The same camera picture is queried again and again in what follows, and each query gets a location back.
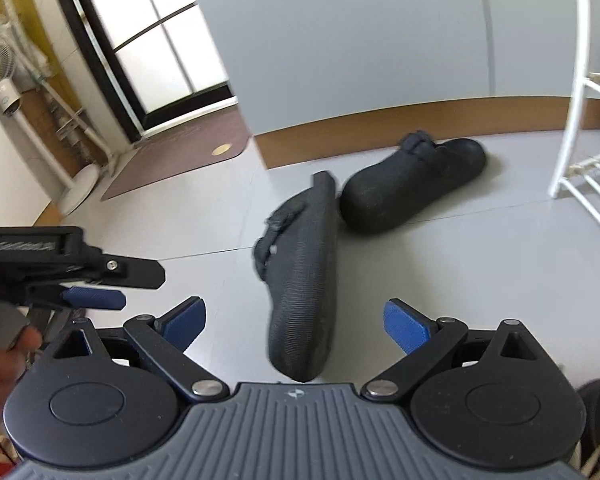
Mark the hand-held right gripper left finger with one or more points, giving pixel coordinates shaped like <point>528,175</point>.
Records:
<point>182,322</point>

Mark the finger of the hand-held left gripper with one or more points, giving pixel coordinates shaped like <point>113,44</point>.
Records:
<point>140,275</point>
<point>95,298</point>

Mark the black framed glass door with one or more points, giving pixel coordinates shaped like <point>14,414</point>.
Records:
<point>145,25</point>

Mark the grey wardrobe cabinet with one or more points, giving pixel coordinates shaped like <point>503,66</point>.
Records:
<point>355,35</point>

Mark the brown door mat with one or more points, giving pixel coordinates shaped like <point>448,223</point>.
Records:
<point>180,155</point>

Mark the white shoe rack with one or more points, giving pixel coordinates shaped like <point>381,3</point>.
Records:
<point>583,35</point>

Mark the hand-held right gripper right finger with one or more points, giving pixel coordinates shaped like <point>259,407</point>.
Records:
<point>410,325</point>

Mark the white standing fan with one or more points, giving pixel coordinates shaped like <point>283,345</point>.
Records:
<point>0,75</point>

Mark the person's left hand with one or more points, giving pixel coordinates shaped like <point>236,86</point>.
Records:
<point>0,380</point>

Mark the black buckle clog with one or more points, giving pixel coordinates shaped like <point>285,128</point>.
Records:
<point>410,185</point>
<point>300,285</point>

